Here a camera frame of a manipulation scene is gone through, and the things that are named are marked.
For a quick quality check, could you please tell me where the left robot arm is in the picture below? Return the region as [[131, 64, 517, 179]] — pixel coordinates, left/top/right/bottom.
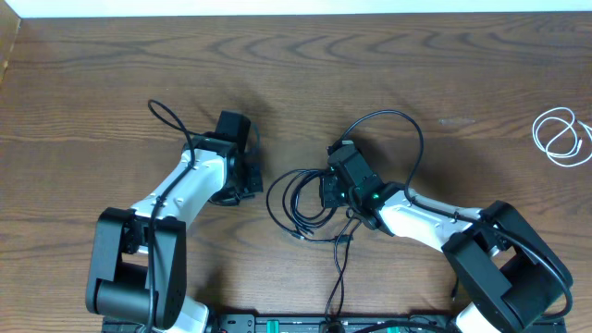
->
[[85, 111, 263, 332]]

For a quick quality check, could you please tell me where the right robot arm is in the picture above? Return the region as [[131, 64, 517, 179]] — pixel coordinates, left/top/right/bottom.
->
[[320, 141, 574, 332]]

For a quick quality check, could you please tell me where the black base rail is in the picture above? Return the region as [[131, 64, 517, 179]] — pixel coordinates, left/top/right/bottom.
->
[[101, 312, 568, 333]]

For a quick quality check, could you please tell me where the thin black USB cable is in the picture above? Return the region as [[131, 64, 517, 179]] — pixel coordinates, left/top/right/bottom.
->
[[295, 216, 364, 325]]

